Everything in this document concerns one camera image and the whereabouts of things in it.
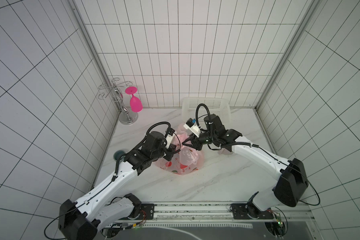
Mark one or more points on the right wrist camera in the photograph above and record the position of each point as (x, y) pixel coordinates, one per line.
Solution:
(192, 126)

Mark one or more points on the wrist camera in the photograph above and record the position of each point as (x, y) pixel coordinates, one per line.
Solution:
(169, 135)
(192, 126)

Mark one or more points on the lilac mug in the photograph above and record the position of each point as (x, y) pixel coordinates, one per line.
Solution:
(224, 152)

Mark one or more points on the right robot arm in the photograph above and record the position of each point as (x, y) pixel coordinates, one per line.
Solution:
(290, 175)

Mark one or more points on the pink wine glass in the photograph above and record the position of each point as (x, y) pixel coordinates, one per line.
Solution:
(135, 103)

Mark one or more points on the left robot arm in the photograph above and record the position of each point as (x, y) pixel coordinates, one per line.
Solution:
(84, 218)

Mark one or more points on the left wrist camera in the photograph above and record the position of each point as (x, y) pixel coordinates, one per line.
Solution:
(169, 135)

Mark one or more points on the aluminium rail frame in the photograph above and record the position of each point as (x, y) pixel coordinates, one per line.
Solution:
(280, 221)

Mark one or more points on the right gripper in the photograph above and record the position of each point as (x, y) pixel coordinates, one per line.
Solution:
(196, 140)

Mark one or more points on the teal cup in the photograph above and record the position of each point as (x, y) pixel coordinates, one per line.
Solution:
(118, 154)

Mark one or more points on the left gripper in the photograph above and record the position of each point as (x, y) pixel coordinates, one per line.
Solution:
(168, 156)

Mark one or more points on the pink plastic bag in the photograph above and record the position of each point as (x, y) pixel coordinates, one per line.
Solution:
(186, 161)

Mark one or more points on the white plastic basket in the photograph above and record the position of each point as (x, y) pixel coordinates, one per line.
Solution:
(219, 107)

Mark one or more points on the silver glass rack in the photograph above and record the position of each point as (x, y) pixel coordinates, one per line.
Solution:
(126, 116)

